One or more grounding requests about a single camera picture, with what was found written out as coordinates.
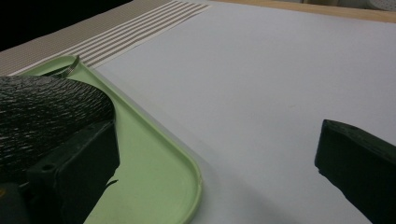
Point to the white board sheet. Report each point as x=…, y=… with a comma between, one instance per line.
x=249, y=77

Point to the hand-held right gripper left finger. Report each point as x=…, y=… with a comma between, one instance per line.
x=77, y=168

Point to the black textured plate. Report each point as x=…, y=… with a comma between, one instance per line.
x=46, y=109

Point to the light green tray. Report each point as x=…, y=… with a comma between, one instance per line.
x=149, y=168

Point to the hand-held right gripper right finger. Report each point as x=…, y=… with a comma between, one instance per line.
x=364, y=165

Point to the grey striped placemat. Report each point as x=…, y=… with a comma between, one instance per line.
x=93, y=34

